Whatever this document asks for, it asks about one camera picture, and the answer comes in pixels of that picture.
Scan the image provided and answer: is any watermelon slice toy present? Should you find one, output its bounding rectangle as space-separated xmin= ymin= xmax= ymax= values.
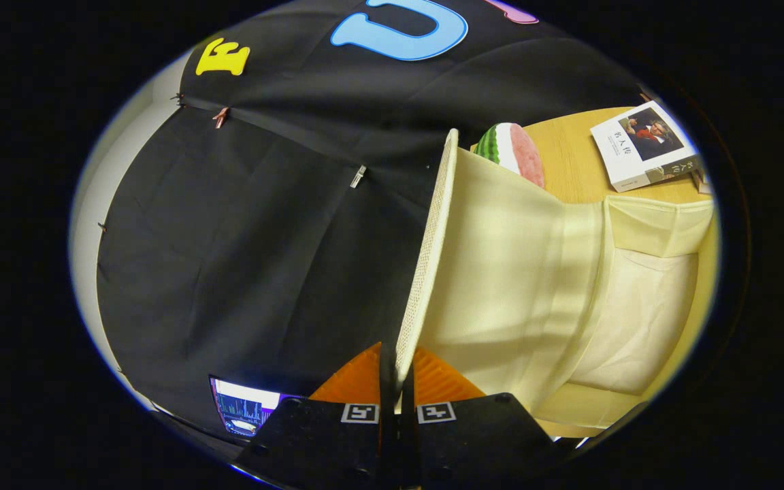
xmin=474 ymin=122 xmax=546 ymax=189

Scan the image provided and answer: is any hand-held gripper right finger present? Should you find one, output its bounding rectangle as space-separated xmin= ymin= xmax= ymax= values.
xmin=399 ymin=347 xmax=570 ymax=490

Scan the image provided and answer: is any lit monitor screen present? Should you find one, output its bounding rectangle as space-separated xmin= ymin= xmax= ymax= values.
xmin=208 ymin=374 xmax=304 ymax=438

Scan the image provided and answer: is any beige fabric storage box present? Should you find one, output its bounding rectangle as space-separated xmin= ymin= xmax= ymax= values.
xmin=392 ymin=128 xmax=716 ymax=440

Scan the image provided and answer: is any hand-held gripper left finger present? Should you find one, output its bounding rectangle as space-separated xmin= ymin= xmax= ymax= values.
xmin=232 ymin=342 xmax=398 ymax=490

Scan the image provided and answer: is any white portrait cover book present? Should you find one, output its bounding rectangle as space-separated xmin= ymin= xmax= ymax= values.
xmin=590 ymin=100 xmax=702 ymax=193

